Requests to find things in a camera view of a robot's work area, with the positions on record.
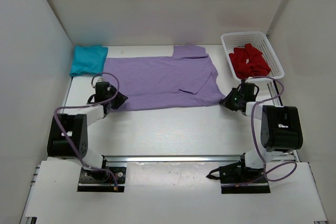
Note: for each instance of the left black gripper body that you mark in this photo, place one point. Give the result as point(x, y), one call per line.
point(112, 90)

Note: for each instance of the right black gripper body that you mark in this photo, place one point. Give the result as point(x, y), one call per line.
point(239, 99)

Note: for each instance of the teal t shirt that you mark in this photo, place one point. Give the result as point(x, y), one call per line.
point(88, 60)

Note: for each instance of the lilac t shirt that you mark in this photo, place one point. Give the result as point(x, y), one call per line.
point(187, 78)

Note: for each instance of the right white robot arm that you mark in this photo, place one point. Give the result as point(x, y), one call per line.
point(275, 129)

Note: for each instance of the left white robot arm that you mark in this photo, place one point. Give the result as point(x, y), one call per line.
point(68, 136)

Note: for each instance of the red t shirt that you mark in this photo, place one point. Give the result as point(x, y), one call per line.
point(249, 62)

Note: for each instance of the white plastic basket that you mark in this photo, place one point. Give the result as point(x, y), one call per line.
point(257, 39)

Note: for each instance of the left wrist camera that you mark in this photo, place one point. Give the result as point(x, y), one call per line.
point(97, 79)

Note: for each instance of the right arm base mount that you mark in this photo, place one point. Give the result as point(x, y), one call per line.
point(237, 178)

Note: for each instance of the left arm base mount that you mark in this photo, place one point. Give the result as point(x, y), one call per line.
point(104, 182)

